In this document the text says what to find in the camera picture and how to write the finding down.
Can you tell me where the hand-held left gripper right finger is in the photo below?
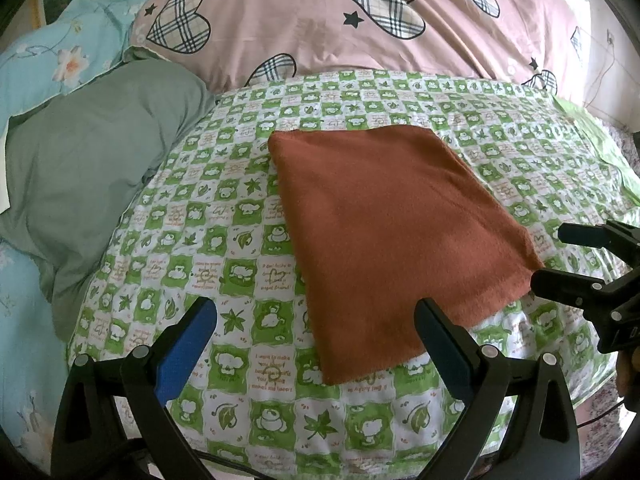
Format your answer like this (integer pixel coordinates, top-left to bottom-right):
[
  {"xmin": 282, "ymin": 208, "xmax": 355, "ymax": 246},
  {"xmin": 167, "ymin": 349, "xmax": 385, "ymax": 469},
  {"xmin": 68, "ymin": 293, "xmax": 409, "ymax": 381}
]
[{"xmin": 414, "ymin": 297, "xmax": 582, "ymax": 480}]

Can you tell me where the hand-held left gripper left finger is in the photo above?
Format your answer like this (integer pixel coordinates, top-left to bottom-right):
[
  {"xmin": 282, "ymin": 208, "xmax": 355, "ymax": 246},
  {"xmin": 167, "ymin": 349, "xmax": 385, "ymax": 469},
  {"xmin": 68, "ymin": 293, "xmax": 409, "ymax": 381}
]
[{"xmin": 50, "ymin": 296, "xmax": 218, "ymax": 480}]

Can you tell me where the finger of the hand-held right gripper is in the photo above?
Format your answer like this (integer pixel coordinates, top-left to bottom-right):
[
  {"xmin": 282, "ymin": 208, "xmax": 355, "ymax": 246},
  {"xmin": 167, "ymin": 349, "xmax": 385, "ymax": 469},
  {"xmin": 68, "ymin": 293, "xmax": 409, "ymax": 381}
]
[
  {"xmin": 557, "ymin": 220, "xmax": 640, "ymax": 263},
  {"xmin": 530, "ymin": 267, "xmax": 618, "ymax": 317}
]

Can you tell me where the rust brown knit sweater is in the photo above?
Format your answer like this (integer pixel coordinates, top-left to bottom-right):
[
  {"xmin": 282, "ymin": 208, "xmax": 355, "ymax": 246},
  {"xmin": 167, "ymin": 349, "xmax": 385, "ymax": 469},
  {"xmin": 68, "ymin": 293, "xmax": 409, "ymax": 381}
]
[{"xmin": 267, "ymin": 127, "xmax": 546, "ymax": 387}]

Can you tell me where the person's right hand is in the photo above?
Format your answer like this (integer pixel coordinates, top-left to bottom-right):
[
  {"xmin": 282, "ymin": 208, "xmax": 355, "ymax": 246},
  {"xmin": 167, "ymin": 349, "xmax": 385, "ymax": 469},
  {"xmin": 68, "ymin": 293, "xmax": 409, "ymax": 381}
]
[{"xmin": 616, "ymin": 349, "xmax": 640, "ymax": 403}]

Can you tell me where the light green cloth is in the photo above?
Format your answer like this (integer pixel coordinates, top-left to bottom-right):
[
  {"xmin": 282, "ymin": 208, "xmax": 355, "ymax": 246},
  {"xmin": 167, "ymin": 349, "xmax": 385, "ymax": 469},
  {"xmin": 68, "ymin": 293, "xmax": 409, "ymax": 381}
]
[{"xmin": 552, "ymin": 95, "xmax": 640, "ymax": 206}]

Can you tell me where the green checkered printed bedsheet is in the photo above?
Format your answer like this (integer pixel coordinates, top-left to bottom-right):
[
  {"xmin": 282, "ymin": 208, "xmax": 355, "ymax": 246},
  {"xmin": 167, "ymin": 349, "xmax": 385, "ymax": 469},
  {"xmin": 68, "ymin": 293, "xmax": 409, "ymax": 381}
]
[{"xmin": 65, "ymin": 67, "xmax": 640, "ymax": 476}]

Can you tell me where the light blue floral bedsheet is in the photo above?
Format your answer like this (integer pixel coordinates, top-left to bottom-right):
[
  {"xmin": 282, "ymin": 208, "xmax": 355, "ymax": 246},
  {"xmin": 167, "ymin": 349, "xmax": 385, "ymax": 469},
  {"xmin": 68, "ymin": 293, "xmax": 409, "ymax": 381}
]
[{"xmin": 0, "ymin": 237, "xmax": 71, "ymax": 461}]

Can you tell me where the sage green pillow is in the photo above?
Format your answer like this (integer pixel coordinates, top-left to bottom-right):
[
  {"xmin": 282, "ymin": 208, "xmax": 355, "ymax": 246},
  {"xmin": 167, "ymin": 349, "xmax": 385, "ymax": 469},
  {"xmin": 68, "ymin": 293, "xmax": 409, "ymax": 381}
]
[{"xmin": 0, "ymin": 57, "xmax": 218, "ymax": 343}]

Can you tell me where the pink heart print duvet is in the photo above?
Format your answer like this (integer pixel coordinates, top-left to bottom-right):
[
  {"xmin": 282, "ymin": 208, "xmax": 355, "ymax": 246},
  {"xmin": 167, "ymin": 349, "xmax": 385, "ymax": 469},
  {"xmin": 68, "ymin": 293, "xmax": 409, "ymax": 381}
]
[{"xmin": 130, "ymin": 0, "xmax": 593, "ymax": 106}]

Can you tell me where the thin wall cable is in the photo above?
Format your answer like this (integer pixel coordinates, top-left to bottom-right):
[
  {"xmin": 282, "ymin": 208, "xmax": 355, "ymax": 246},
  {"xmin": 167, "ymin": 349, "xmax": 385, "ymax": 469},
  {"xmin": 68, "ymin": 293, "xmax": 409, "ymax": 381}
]
[{"xmin": 584, "ymin": 40, "xmax": 618, "ymax": 108}]

